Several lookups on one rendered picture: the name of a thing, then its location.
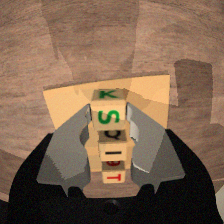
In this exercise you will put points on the wooden letter block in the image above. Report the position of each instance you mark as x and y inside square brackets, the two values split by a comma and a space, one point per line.
[113, 171]
[108, 109]
[113, 145]

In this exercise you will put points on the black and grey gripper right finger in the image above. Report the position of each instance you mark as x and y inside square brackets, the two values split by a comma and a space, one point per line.
[162, 159]

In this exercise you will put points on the tan square mat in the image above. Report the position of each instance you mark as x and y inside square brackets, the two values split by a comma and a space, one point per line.
[148, 93]

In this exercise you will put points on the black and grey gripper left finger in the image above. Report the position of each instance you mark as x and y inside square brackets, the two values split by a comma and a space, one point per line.
[58, 162]

